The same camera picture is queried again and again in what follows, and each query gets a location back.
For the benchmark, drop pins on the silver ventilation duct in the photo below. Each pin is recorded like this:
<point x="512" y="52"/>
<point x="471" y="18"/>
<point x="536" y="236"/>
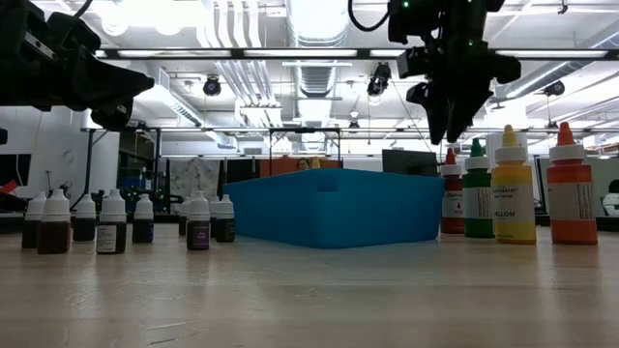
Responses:
<point x="316" y="29"/>

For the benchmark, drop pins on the orange room partition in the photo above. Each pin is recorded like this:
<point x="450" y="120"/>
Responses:
<point x="285" y="166"/>

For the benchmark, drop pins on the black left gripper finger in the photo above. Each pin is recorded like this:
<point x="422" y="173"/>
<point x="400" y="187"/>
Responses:
<point x="106" y="84"/>
<point x="113" y="116"/>

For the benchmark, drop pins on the red plastic object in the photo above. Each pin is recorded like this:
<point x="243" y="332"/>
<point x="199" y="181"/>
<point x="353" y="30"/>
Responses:
<point x="8" y="187"/>

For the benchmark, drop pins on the small olive green coloring bottle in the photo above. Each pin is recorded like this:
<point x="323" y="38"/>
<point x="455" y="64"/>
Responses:
<point x="226" y="229"/>

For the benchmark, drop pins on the grey patterned panel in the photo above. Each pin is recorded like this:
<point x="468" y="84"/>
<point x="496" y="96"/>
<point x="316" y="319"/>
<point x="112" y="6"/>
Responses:
<point x="193" y="176"/>

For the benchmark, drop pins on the small brown food coloring bottle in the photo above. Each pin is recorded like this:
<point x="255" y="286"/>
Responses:
<point x="33" y="208"/>

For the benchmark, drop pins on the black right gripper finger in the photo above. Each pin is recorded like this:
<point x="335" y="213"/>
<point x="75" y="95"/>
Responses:
<point x="479" y="89"/>
<point x="435" y="111"/>

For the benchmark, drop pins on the black screen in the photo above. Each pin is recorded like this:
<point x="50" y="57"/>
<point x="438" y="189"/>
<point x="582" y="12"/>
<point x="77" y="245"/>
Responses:
<point x="14" y="169"/>

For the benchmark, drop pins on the large orange food coloring bottle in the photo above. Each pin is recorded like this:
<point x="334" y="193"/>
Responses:
<point x="572" y="193"/>

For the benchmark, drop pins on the large yellow food coloring bottle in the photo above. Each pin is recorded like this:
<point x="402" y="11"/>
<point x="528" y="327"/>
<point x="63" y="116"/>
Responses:
<point x="512" y="193"/>

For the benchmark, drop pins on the small blue food coloring bottle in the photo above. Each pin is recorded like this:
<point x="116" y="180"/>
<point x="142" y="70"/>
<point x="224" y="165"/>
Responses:
<point x="143" y="229"/>

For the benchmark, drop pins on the small black food coloring bottle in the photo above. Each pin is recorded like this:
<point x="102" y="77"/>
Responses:
<point x="112" y="208"/>

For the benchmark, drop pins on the black ceiling spotlight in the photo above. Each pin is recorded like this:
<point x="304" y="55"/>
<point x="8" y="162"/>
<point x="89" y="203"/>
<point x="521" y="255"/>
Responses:
<point x="212" y="87"/>
<point x="554" y="88"/>
<point x="378" y="79"/>

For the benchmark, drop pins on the person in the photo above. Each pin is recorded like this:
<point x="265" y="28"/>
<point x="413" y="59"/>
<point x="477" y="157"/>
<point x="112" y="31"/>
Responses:
<point x="303" y="164"/>
<point x="611" y="198"/>

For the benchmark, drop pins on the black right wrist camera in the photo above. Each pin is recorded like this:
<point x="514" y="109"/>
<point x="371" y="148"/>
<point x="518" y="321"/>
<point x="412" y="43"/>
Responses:
<point x="413" y="63"/>

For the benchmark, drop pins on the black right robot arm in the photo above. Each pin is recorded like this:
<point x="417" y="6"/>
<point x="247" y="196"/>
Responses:
<point x="454" y="19"/>

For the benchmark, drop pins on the small purple food coloring bottle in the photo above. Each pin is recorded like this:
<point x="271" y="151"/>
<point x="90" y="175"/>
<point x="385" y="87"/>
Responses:
<point x="198" y="237"/>

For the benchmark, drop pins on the blue plastic bin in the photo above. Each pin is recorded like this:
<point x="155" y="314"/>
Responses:
<point x="338" y="212"/>

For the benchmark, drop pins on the black aluminium table frame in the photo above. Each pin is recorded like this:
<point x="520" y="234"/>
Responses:
<point x="609" y="224"/>

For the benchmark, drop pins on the small navy food coloring bottle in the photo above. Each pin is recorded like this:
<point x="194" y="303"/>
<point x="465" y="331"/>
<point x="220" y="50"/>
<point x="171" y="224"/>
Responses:
<point x="85" y="227"/>

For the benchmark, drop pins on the black metal rack frame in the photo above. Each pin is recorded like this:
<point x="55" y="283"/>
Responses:
<point x="89" y="164"/>

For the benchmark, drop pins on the black computer monitor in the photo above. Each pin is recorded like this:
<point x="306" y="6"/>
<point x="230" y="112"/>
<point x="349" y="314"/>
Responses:
<point x="408" y="162"/>

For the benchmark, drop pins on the large red food coloring bottle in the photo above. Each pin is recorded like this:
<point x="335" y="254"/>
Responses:
<point x="452" y="203"/>

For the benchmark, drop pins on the small red food coloring bottle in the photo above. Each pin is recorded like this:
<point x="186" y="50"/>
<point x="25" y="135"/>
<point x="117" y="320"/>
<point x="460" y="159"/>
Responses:
<point x="54" y="232"/>

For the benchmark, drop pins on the large golden yellow coloring bottle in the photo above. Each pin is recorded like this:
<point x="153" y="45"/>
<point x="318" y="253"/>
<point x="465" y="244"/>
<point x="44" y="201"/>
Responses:
<point x="315" y="163"/>

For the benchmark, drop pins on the large green food coloring bottle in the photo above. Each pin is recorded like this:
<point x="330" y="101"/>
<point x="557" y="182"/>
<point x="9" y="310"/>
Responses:
<point x="478" y="193"/>

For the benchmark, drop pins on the black overhead LED light bar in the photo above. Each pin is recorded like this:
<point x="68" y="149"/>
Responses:
<point x="362" y="54"/>

